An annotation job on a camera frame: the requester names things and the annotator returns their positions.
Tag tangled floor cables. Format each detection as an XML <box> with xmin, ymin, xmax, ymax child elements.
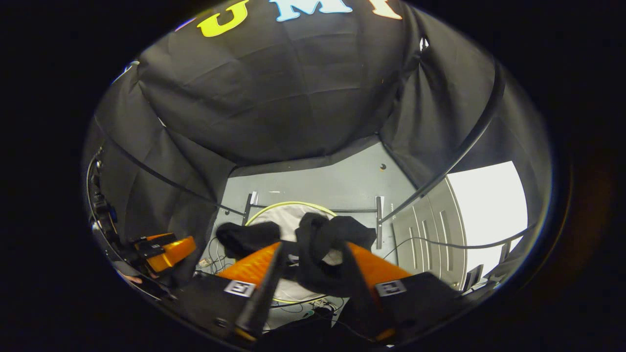
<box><xmin>271</xmin><ymin>296</ymin><xmax>345</xmax><ymax>321</ymax></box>

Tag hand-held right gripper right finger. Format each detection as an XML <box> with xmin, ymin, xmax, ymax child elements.
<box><xmin>342</xmin><ymin>241</ymin><xmax>470</xmax><ymax>343</ymax></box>

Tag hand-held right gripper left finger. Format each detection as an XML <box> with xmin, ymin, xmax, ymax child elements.
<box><xmin>169</xmin><ymin>241</ymin><xmax>290</xmax><ymax>343</ymax></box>

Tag white round laundry hamper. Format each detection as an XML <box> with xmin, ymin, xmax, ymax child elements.
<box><xmin>244</xmin><ymin>201</ymin><xmax>344</xmax><ymax>305</ymax></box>

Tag black knitted garment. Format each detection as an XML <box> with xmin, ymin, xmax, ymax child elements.
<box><xmin>216</xmin><ymin>212</ymin><xmax>378</xmax><ymax>297</ymax></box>

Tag grey panelled door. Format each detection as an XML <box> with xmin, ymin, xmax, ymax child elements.
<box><xmin>391</xmin><ymin>177</ymin><xmax>469</xmax><ymax>290</ymax></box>

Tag black backdrop cloth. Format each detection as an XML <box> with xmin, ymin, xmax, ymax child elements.
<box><xmin>83</xmin><ymin>0</ymin><xmax>551</xmax><ymax>289</ymax></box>

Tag long black cable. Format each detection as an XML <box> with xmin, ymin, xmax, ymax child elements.
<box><xmin>381</xmin><ymin>225</ymin><xmax>534</xmax><ymax>261</ymax></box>

